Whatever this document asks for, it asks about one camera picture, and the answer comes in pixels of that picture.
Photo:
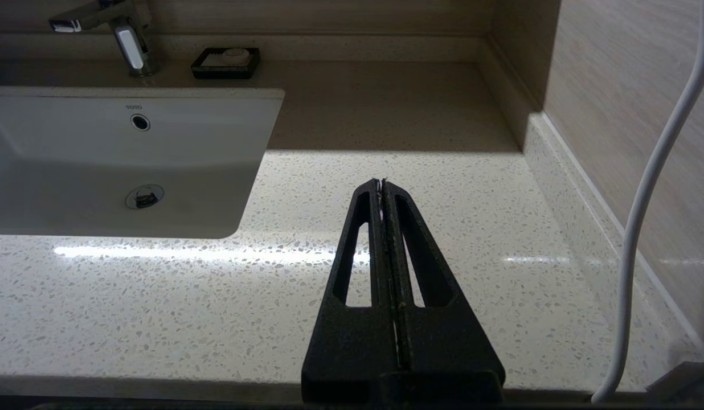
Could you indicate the white ceramic sink basin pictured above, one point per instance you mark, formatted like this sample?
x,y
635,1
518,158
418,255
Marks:
x,y
73,142

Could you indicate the round white soap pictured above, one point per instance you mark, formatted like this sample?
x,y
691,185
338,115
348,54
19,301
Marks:
x,y
236,55

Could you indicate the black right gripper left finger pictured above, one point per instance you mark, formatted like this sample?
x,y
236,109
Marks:
x,y
346,341

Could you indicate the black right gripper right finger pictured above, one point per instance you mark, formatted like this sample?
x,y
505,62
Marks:
x,y
449,341

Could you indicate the chrome sink drain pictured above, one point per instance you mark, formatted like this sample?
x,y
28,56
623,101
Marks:
x,y
144,197

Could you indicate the chrome faucet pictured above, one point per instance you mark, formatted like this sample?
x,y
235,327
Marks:
x,y
132,48

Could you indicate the black soap dish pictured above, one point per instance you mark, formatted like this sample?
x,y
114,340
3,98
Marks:
x,y
201,69

